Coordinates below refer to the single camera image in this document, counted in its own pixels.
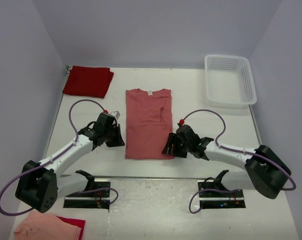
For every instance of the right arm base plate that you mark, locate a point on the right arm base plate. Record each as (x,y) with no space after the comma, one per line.
(217,200)

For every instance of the folded red shirt front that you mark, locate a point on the folded red shirt front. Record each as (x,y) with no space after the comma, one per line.
(75,222)

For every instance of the folded light pink shirt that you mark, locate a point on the folded light pink shirt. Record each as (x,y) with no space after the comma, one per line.
(46,227)

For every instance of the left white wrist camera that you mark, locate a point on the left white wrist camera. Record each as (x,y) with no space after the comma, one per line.
(116,114)

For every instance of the white plastic basket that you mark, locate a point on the white plastic basket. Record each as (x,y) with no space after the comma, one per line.
(229,81)

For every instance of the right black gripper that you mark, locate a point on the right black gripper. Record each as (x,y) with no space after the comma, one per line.
(173,139)

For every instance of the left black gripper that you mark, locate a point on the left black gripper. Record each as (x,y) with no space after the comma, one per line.
(119,141)

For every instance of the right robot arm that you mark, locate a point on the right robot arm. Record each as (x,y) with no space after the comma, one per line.
(267,173)

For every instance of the folded dark red shirt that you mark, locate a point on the folded dark red shirt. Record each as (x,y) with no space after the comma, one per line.
(88,81)

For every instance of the salmon pink t shirt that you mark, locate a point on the salmon pink t shirt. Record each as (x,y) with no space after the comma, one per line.
(148,124)

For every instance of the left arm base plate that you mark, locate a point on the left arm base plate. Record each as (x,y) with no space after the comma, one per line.
(93,200)

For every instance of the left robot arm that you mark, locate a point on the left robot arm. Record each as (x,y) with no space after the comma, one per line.
(43,183)

